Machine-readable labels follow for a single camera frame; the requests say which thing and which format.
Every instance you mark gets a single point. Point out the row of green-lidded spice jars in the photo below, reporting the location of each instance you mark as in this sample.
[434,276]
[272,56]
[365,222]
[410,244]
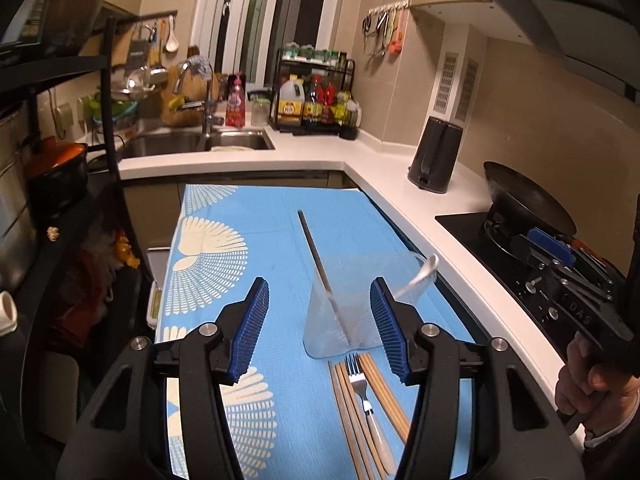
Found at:
[312,53]

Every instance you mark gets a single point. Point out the steel sink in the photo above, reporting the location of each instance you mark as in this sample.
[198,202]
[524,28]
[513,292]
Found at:
[160,142]

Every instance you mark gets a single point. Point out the glass jar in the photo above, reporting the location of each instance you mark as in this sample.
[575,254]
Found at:
[260,112]

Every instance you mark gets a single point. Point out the white cup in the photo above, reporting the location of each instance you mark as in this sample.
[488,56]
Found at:
[6,310]

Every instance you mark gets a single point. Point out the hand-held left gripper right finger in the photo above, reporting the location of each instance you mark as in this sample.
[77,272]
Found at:
[390,330]

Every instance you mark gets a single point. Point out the person's right hand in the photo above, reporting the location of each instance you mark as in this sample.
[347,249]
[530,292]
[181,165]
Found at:
[580,385]

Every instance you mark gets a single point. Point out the range hood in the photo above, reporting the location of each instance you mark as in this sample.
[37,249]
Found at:
[575,10]

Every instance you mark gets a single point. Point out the green plastic basin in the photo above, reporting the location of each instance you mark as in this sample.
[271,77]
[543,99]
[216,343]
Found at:
[117,107]

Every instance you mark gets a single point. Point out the yellow-label oil jug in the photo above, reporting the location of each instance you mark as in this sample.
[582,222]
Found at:
[291,105]

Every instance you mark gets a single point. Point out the person's right forearm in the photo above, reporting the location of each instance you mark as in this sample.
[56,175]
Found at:
[615,442]

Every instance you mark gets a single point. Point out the black wok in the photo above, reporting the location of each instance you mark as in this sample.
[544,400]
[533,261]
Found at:
[530,200]

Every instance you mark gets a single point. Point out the dark soy sauce bottle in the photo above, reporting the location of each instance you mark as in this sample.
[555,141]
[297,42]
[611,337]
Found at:
[311,105]

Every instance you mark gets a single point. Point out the dark window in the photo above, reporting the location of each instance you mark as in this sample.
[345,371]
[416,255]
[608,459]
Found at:
[295,5]

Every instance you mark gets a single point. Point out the red sauce bottle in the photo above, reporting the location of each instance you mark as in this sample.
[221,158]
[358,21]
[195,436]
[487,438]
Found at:
[328,102]

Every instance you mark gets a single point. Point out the blue patterned tablecloth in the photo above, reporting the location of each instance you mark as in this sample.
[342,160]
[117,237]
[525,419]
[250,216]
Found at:
[280,260]

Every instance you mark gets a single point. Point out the black spice rack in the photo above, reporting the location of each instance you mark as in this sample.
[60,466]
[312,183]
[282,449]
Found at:
[350,125]

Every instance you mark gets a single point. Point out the wall vent grille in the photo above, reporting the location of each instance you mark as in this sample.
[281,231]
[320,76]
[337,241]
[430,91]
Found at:
[448,82]
[468,90]

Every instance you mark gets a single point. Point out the black metal shelf rack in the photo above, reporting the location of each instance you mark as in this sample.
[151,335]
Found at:
[107,110]

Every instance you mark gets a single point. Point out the white ladle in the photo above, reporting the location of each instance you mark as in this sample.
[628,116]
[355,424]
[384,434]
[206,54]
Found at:
[171,40]

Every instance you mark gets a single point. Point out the metal chopstick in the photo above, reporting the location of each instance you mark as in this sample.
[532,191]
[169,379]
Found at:
[315,255]

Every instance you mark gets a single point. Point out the wall hook rail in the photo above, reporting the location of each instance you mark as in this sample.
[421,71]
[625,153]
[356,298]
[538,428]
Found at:
[387,8]

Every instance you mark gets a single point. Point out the chrome faucet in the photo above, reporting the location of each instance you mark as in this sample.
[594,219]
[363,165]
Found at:
[206,120]

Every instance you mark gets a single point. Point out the black gas stove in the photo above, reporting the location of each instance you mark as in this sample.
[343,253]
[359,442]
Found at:
[475,240]

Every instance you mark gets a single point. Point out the kitchen scissors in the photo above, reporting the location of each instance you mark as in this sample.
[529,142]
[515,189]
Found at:
[368,27]

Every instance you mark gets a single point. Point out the black electric kettle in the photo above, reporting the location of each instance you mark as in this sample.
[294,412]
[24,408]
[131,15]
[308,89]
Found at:
[435,160]

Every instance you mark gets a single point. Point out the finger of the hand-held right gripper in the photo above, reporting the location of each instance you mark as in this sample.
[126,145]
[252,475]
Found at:
[550,247]
[595,262]

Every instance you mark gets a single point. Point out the clear plastic utensil holder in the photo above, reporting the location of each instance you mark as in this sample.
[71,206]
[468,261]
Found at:
[360,275]

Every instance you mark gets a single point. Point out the red detergent bottle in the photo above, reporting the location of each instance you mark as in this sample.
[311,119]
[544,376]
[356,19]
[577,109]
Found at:
[235,102]

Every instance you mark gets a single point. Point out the metal strainer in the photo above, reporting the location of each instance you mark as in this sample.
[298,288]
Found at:
[135,85]

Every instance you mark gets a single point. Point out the orange and black pot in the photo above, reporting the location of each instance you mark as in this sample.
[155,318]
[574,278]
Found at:
[57,165]

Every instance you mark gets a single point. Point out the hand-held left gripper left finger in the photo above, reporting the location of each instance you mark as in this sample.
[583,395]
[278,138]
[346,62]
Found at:
[247,330]

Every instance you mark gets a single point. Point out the wooden cutting board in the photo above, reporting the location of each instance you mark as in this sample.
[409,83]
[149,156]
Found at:
[172,110]

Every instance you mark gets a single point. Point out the orange peeler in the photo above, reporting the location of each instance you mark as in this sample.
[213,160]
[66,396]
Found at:
[396,42]

